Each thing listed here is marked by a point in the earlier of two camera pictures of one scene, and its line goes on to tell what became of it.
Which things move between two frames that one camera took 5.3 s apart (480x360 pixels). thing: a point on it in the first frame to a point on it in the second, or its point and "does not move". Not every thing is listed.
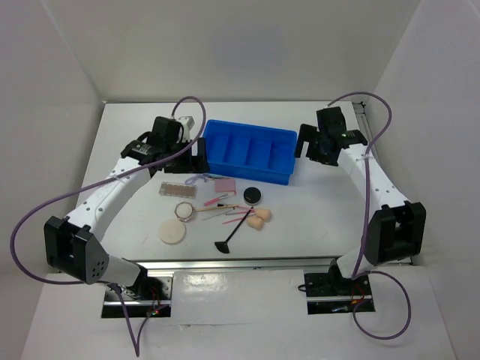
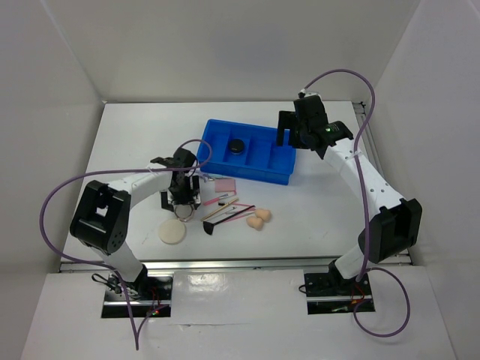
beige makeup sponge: x=265 y=214 does not move
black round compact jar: x=252 y=196 to x=236 y=146
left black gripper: x=193 y=163 to x=190 y=195
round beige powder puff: x=172 y=231 does not move
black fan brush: x=222 y=246 to x=208 y=226
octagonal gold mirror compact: x=184 y=211 does not move
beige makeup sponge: x=254 y=222 does not move
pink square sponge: x=225 y=185 does not move
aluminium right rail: x=359 y=108 does not move
